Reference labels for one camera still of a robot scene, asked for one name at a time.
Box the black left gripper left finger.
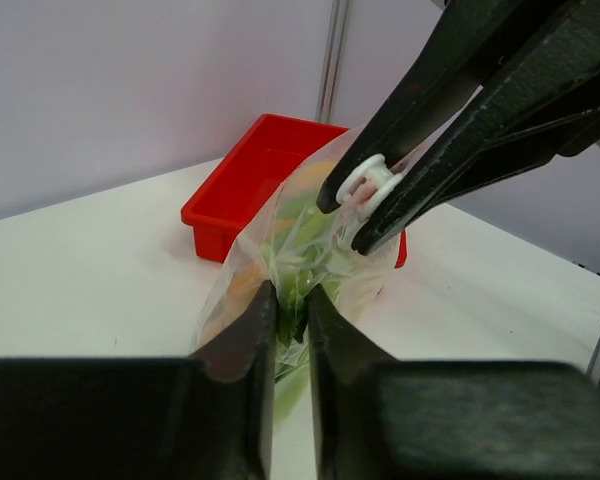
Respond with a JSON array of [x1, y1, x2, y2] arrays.
[[0, 282, 278, 479]]

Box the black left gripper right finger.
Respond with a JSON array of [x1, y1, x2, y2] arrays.
[[306, 287, 600, 479]]

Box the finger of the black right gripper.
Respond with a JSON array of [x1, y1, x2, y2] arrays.
[[315, 0, 569, 214], [352, 1, 600, 255]]

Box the white zip slider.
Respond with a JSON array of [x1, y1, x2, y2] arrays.
[[336, 154, 404, 221]]

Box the orange fake tangerine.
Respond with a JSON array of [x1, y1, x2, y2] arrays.
[[200, 263, 266, 345]]

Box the green fake lettuce leaf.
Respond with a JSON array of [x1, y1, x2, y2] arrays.
[[261, 192, 344, 429]]

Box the clear zip top bag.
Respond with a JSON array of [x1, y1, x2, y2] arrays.
[[192, 127, 401, 436]]

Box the yellow fake mango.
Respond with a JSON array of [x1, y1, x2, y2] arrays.
[[282, 160, 335, 197]]

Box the red plastic tray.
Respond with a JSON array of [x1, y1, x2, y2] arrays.
[[180, 113, 409, 269]]

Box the aluminium frame post right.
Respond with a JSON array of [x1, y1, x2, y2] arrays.
[[315, 0, 352, 124]]

